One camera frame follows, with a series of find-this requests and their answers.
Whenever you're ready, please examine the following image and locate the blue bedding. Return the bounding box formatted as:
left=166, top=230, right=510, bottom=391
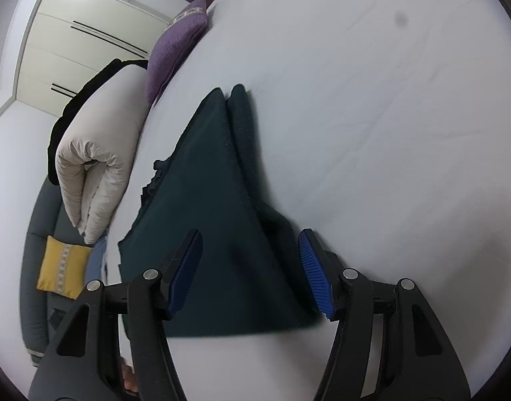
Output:
left=85, top=236, right=110, bottom=287

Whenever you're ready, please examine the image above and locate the yellow pillow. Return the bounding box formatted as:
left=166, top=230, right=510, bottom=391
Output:
left=35, top=235, right=93, bottom=300

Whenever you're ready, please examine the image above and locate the dark green sweater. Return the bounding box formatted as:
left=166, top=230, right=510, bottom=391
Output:
left=117, top=84, right=335, bottom=339

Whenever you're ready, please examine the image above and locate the grey upholstered headboard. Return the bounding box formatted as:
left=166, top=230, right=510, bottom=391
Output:
left=19, top=177, right=123, bottom=364

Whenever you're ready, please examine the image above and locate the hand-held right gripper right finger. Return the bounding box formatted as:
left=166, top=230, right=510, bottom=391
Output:
left=297, top=228, right=473, bottom=401

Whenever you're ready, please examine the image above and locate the black cloth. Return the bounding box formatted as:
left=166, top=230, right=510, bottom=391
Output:
left=47, top=58, right=150, bottom=186

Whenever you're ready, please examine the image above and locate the bed with white sheet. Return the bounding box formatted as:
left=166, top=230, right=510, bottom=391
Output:
left=103, top=0, right=511, bottom=401

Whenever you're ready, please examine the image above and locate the white wardrobe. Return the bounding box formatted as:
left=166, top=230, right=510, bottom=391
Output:
left=15, top=0, right=193, bottom=118

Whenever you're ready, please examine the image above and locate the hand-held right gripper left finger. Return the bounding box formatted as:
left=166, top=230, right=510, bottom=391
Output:
left=28, top=229, right=204, bottom=401

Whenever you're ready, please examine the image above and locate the purple pillow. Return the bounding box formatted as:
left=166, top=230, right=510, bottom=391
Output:
left=145, top=0, right=209, bottom=107

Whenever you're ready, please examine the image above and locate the rolled beige duvet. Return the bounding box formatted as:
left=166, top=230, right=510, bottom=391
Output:
left=55, top=66, right=153, bottom=245

